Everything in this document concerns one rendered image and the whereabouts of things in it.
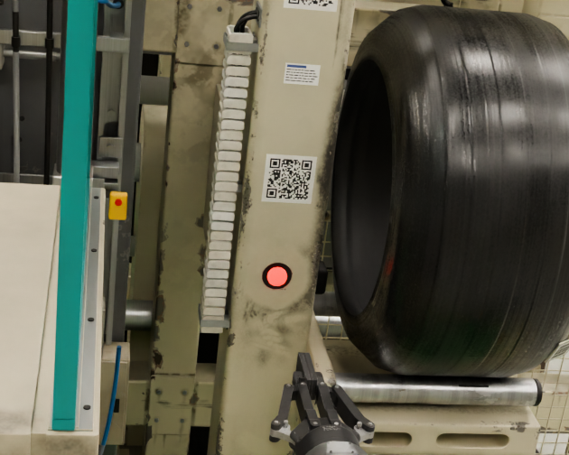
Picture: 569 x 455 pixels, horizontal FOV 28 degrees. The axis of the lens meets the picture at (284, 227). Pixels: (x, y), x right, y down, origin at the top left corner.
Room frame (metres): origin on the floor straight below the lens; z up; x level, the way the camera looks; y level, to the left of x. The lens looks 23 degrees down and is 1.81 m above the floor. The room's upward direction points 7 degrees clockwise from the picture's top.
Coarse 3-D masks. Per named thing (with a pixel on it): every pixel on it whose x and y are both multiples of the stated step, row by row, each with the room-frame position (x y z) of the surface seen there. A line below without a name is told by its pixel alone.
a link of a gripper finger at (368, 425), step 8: (336, 392) 1.22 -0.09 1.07; (344, 392) 1.23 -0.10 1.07; (344, 400) 1.21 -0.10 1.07; (336, 408) 1.22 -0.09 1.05; (344, 408) 1.20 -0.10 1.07; (352, 408) 1.19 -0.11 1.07; (344, 416) 1.20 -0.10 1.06; (352, 416) 1.18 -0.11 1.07; (360, 416) 1.17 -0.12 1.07; (352, 424) 1.17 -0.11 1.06; (368, 424) 1.16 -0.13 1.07; (368, 440) 1.15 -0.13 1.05
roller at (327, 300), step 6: (318, 294) 1.80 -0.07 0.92; (324, 294) 1.80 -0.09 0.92; (330, 294) 1.80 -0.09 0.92; (318, 300) 1.79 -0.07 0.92; (324, 300) 1.79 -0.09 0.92; (330, 300) 1.79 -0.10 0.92; (318, 306) 1.78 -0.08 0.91; (324, 306) 1.78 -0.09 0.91; (330, 306) 1.79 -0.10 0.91; (336, 306) 1.79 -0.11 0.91; (318, 312) 1.78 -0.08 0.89; (324, 312) 1.79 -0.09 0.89; (330, 312) 1.79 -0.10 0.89; (336, 312) 1.79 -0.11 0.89
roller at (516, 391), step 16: (352, 384) 1.51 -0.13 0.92; (368, 384) 1.52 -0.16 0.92; (384, 384) 1.52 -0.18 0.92; (400, 384) 1.53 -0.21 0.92; (416, 384) 1.53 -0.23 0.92; (432, 384) 1.54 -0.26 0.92; (448, 384) 1.55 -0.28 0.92; (464, 384) 1.55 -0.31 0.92; (480, 384) 1.56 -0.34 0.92; (496, 384) 1.56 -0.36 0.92; (512, 384) 1.57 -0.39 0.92; (528, 384) 1.57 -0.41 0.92; (352, 400) 1.51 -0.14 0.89; (368, 400) 1.52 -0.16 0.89; (384, 400) 1.52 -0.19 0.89; (400, 400) 1.52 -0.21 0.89; (416, 400) 1.53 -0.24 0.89; (432, 400) 1.53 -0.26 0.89; (448, 400) 1.54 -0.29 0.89; (464, 400) 1.54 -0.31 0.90; (480, 400) 1.55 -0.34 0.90; (496, 400) 1.55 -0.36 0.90; (512, 400) 1.56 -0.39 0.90; (528, 400) 1.56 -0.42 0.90
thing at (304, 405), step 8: (304, 376) 1.24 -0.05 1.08; (304, 384) 1.23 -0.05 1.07; (304, 392) 1.21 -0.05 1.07; (296, 400) 1.22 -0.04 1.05; (304, 400) 1.20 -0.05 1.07; (304, 408) 1.18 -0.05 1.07; (312, 408) 1.18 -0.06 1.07; (304, 416) 1.17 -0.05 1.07; (312, 416) 1.15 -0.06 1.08; (312, 424) 1.13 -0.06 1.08; (320, 424) 1.13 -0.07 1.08
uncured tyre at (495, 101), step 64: (384, 64) 1.64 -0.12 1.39; (448, 64) 1.54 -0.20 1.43; (512, 64) 1.56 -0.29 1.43; (384, 128) 1.95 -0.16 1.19; (448, 128) 1.46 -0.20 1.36; (512, 128) 1.47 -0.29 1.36; (384, 192) 1.93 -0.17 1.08; (448, 192) 1.42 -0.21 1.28; (512, 192) 1.43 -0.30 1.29; (384, 256) 1.47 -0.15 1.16; (448, 256) 1.40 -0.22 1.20; (512, 256) 1.41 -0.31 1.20; (384, 320) 1.45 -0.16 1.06; (448, 320) 1.41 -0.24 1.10; (512, 320) 1.43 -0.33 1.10
